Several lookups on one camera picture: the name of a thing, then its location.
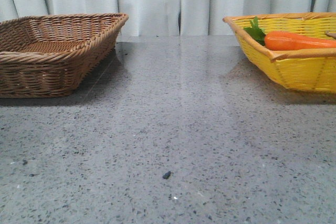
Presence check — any small black debris crumb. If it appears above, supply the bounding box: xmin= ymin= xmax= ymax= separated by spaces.
xmin=162 ymin=171 xmax=171 ymax=179

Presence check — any orange toy carrot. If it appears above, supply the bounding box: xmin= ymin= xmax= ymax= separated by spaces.
xmin=243 ymin=17 xmax=335 ymax=51

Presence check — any brown wicker basket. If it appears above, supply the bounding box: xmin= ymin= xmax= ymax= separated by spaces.
xmin=1 ymin=13 xmax=129 ymax=98

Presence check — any yellow woven basket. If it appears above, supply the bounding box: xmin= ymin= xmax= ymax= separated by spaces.
xmin=223 ymin=12 xmax=335 ymax=93

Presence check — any brown ginger root toy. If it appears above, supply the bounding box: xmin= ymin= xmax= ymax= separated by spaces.
xmin=325 ymin=31 xmax=336 ymax=39

